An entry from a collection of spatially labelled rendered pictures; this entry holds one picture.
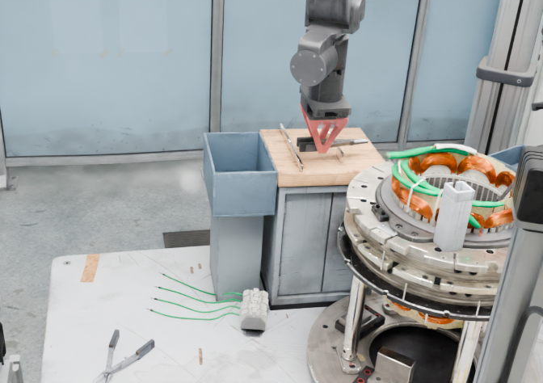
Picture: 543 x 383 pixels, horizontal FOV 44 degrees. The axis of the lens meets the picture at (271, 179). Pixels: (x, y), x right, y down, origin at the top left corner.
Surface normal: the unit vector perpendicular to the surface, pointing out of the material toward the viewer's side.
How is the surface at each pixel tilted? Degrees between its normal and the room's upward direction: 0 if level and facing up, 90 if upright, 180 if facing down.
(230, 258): 90
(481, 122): 90
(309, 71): 93
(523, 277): 90
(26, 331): 0
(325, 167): 0
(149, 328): 0
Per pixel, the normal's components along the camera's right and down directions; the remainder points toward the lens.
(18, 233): 0.06, -0.89
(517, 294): -0.21, 0.44
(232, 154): 0.18, 0.46
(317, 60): -0.41, 0.44
